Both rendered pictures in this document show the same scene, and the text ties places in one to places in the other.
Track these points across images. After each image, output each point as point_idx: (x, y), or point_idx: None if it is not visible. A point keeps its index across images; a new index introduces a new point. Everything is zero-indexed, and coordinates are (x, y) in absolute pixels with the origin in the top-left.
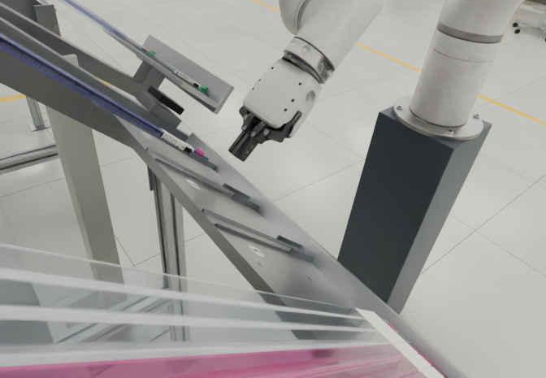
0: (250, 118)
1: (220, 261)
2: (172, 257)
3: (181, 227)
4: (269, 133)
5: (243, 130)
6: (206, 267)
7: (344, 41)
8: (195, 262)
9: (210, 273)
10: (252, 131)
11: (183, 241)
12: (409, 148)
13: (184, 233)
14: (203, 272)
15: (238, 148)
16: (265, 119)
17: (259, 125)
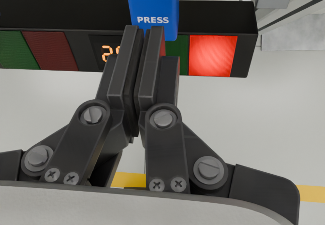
0: (159, 168)
1: (302, 136)
2: (254, 2)
3: (266, 11)
4: (22, 161)
5: (155, 104)
6: (305, 118)
7: None
8: (320, 111)
9: (295, 115)
10: (103, 120)
11: (257, 19)
12: None
13: (262, 19)
14: (301, 110)
15: (120, 44)
16: (26, 187)
17: (77, 158)
